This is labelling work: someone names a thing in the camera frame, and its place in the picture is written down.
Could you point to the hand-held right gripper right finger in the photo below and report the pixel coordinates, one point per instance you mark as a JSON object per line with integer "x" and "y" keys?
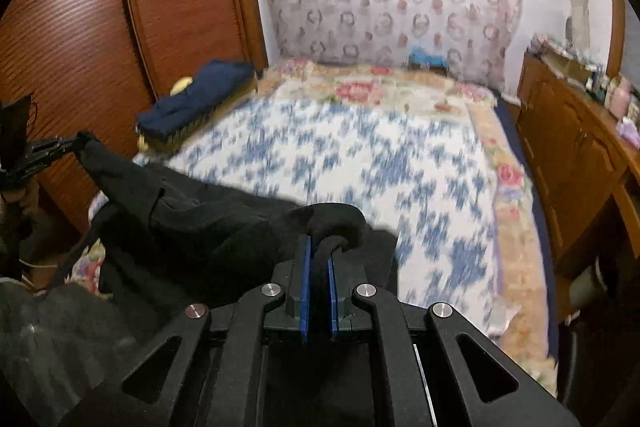
{"x": 332, "y": 297}

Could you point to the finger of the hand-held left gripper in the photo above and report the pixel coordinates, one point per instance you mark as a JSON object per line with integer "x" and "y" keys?
{"x": 60, "y": 141}
{"x": 45, "y": 159}

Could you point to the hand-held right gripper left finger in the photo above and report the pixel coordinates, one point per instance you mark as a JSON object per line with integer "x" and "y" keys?
{"x": 304, "y": 287}

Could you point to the black printed t-shirt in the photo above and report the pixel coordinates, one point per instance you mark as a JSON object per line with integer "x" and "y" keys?
{"x": 200, "y": 232}

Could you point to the navy blue folded clothes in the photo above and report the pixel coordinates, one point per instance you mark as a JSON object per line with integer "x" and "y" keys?
{"x": 200, "y": 92}

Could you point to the person's left hand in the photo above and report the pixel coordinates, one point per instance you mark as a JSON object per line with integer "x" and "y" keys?
{"x": 20, "y": 207}

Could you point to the yellow plush toy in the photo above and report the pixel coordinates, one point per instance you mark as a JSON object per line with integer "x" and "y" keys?
{"x": 181, "y": 85}

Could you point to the blue floral white sheet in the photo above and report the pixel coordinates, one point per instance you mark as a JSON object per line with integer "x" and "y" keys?
{"x": 350, "y": 157}

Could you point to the pink rose floral blanket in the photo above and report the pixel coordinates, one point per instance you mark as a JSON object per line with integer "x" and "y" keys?
{"x": 380, "y": 87}

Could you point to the navy bed mattress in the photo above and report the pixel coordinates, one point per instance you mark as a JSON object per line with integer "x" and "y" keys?
{"x": 542, "y": 232}

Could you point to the grey cylindrical bin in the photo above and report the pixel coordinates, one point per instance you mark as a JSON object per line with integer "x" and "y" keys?
{"x": 587, "y": 287}

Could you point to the blue item on box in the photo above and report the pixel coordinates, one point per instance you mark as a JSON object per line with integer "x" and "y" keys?
{"x": 427, "y": 59}

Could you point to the long wooden sideboard cabinet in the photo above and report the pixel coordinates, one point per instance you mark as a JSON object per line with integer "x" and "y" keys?
{"x": 565, "y": 147}

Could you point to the pile of folded cloths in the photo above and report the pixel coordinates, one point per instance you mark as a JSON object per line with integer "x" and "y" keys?
{"x": 539, "y": 44}

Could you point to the open cardboard box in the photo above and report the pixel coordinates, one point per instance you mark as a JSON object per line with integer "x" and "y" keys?
{"x": 565, "y": 64}

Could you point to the cluster of small bottles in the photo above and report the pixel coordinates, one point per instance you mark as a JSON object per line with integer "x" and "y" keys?
{"x": 600, "y": 84}

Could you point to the purple tissue pack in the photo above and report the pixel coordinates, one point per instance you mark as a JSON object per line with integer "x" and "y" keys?
{"x": 631, "y": 128}

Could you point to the pink thermos jug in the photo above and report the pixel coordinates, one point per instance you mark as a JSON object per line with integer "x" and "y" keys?
{"x": 620, "y": 97}

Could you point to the wooden window frame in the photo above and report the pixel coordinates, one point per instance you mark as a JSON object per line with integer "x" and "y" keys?
{"x": 617, "y": 27}

